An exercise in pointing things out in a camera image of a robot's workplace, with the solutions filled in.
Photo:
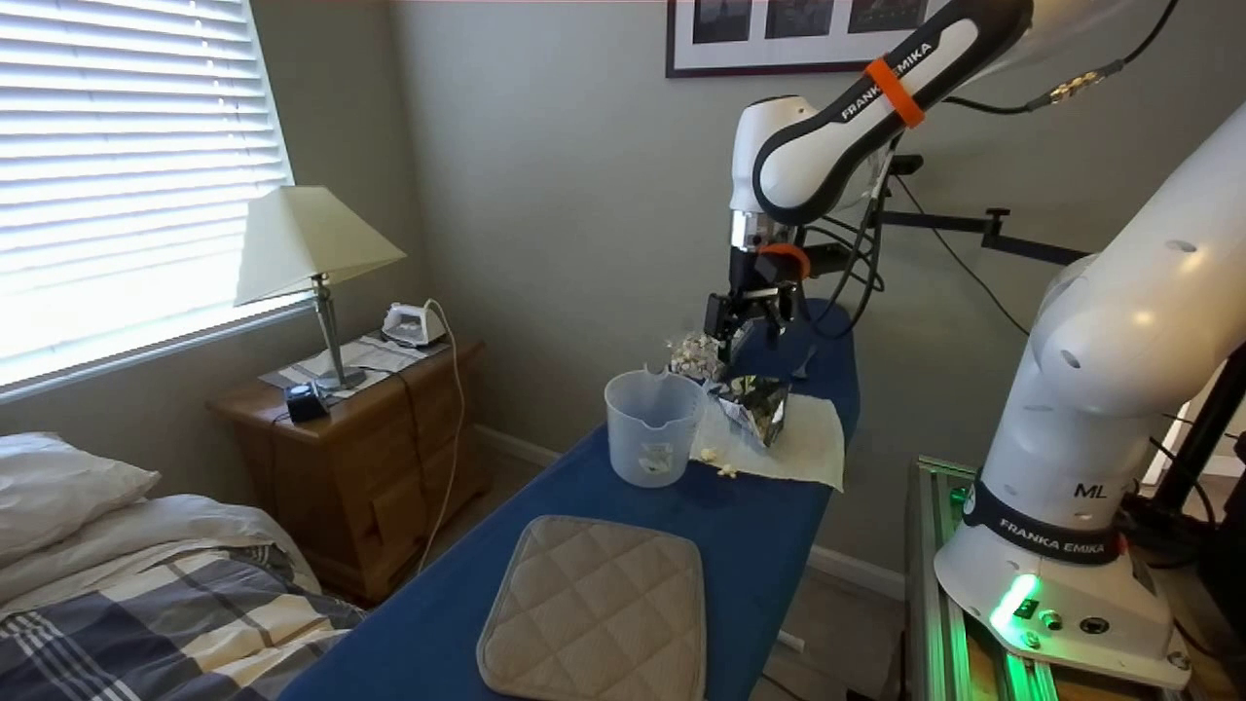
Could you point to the clear plastic measuring cup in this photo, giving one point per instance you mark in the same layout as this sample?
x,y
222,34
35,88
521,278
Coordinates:
x,y
651,430

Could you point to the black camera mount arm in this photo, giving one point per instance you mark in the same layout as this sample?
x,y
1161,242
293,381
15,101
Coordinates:
x,y
986,232

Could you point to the table lamp with cream shade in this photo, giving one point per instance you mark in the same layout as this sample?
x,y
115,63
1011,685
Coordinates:
x,y
311,237

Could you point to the blue ironing board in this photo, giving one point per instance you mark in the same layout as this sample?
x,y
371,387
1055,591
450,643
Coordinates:
x,y
441,609

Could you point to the black popcorn snack packet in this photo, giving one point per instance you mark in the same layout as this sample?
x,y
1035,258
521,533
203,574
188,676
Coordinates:
x,y
758,408

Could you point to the loose popcorn piece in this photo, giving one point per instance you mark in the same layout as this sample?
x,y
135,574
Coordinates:
x,y
706,456
725,471

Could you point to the white window blinds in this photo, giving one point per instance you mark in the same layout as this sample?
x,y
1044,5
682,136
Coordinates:
x,y
129,156

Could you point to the black framed wall picture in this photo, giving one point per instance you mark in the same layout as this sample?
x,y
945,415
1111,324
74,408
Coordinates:
x,y
780,34

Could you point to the clear rectangular plastic container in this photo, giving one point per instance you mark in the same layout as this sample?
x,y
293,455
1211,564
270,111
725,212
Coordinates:
x,y
691,352

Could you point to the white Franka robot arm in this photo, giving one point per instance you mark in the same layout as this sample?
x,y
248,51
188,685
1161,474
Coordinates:
x,y
1129,337

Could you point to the beige quilted pot holder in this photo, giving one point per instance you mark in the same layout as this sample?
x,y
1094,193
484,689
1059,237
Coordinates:
x,y
588,609

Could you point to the small black clock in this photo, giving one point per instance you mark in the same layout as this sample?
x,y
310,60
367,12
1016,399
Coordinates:
x,y
310,403

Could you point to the white pillow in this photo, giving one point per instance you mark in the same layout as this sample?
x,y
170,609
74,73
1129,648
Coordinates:
x,y
61,487

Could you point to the white cloth towel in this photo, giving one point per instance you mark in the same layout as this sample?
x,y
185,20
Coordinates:
x,y
812,450

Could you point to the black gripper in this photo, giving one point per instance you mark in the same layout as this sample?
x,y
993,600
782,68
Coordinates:
x,y
758,275

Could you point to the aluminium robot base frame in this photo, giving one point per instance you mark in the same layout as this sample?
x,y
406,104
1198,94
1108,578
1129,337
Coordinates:
x,y
939,624

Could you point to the small white device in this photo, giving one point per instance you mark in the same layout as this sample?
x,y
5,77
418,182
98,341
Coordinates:
x,y
412,330

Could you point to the wooden nightstand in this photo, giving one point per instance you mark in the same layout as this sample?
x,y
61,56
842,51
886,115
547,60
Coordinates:
x,y
350,494

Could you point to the papers on nightstand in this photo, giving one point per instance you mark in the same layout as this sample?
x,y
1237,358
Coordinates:
x,y
371,358

